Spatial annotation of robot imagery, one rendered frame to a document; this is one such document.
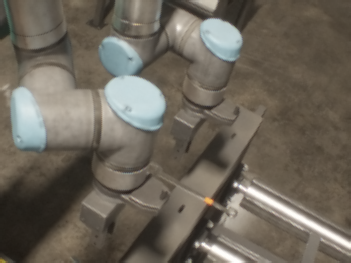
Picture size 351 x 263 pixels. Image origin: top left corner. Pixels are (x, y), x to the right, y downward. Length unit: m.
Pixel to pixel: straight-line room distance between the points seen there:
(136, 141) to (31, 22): 0.23
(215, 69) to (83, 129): 0.42
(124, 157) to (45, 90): 0.15
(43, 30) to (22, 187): 2.05
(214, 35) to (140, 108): 0.36
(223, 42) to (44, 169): 1.96
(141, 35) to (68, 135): 0.31
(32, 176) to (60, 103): 2.12
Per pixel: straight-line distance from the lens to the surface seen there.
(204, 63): 1.09
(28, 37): 0.81
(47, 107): 0.75
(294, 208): 1.83
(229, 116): 1.17
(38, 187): 2.81
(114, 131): 0.76
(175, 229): 1.29
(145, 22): 0.98
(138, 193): 0.87
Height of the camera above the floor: 2.18
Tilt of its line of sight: 43 degrees down
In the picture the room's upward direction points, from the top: 18 degrees clockwise
